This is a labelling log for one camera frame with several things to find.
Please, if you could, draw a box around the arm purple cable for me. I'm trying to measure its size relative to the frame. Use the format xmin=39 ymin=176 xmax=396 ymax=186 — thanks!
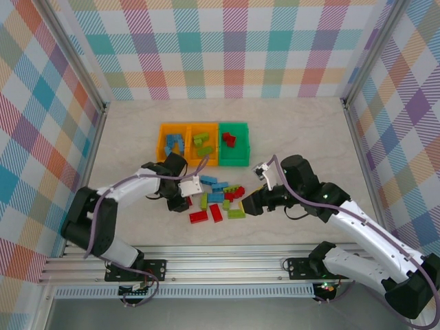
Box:
xmin=83 ymin=154 xmax=211 ymax=307
xmin=271 ymin=154 xmax=440 ymax=327

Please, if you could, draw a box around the circuit board with lit LED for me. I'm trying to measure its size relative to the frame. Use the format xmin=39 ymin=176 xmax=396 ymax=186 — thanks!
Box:
xmin=314 ymin=280 xmax=338 ymax=300

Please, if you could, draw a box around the white slotted cable duct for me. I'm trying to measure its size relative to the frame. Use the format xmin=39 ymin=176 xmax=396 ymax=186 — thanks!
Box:
xmin=54 ymin=283 xmax=316 ymax=300

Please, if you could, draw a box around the aluminium frame leg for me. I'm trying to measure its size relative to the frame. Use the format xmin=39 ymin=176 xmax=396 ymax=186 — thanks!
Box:
xmin=32 ymin=283 xmax=58 ymax=330

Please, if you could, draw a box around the aluminium side rail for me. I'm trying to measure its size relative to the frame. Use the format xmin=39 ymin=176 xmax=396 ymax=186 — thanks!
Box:
xmin=342 ymin=98 xmax=402 ymax=248
xmin=60 ymin=102 xmax=110 ymax=259

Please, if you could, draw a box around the orange plastic bin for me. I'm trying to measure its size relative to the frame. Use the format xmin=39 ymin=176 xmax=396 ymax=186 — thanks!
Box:
xmin=155 ymin=123 xmax=191 ymax=168
xmin=185 ymin=122 xmax=221 ymax=168

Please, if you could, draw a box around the wide aluminium base rail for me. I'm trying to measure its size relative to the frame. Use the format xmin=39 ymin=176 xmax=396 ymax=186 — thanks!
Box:
xmin=36 ymin=243 xmax=417 ymax=285

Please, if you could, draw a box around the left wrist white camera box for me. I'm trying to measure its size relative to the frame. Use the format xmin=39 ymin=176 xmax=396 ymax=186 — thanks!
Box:
xmin=179 ymin=176 xmax=204 ymax=199

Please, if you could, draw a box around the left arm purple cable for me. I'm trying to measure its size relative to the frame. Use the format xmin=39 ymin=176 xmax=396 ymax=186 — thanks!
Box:
xmin=83 ymin=154 xmax=211 ymax=307

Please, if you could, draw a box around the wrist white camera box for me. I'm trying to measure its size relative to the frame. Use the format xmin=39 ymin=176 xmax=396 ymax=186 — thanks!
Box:
xmin=252 ymin=163 xmax=278 ymax=190
xmin=179 ymin=176 xmax=204 ymax=199

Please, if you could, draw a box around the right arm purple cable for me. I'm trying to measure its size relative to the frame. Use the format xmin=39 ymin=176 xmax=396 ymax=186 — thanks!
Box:
xmin=271 ymin=154 xmax=440 ymax=327

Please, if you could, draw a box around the green plastic bin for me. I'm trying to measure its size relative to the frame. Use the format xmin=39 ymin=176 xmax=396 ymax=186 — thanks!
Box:
xmin=217 ymin=121 xmax=252 ymax=167

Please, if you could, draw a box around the small circuit board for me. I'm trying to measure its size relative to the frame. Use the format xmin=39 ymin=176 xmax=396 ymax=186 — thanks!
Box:
xmin=118 ymin=283 xmax=155 ymax=299

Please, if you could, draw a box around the aluminium frame post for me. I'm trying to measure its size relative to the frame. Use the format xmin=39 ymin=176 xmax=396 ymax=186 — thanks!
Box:
xmin=342 ymin=0 xmax=409 ymax=106
xmin=40 ymin=0 xmax=110 ymax=114

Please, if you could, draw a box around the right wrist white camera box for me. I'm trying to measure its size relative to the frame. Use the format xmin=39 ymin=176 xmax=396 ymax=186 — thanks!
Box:
xmin=252 ymin=163 xmax=278 ymax=190

